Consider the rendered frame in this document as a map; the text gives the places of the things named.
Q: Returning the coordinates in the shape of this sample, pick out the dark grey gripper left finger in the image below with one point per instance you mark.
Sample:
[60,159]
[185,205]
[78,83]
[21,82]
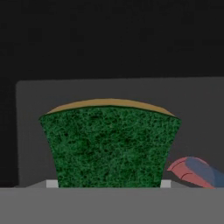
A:
[50,183]

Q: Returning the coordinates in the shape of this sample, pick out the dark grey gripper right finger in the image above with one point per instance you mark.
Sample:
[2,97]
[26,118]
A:
[166,183]

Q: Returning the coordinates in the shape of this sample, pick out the green and yellow sponge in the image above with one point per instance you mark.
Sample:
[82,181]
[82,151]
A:
[109,145]

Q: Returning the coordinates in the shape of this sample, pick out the grey sink basin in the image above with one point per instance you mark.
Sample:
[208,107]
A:
[192,122]

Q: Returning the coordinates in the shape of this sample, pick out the red and blue object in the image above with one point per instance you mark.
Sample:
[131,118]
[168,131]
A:
[198,172]

